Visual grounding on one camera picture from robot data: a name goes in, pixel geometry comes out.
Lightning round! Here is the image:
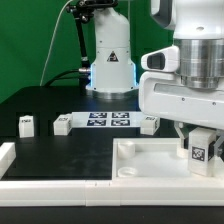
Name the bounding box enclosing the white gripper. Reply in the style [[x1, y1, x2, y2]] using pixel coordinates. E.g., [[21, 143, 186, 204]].
[[139, 72, 224, 157]]

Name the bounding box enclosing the white square table top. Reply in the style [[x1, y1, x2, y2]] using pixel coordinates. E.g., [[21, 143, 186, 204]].
[[112, 138, 224, 188]]

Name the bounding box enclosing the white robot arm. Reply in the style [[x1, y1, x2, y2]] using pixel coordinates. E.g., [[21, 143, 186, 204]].
[[87, 0, 224, 132]]

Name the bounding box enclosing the white U-shaped fence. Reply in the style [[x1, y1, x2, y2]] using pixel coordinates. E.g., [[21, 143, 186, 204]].
[[0, 142, 224, 207]]

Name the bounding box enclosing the white marker sheet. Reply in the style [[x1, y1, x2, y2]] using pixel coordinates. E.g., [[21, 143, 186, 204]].
[[72, 111, 144, 128]]

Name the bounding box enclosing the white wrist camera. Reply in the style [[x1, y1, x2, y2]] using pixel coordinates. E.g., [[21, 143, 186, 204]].
[[141, 45, 180, 72]]

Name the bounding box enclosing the black cable bundle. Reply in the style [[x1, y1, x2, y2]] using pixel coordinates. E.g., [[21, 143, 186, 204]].
[[44, 68, 93, 88]]

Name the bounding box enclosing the white cable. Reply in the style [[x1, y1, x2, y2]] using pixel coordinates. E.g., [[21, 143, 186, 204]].
[[39, 0, 74, 87]]

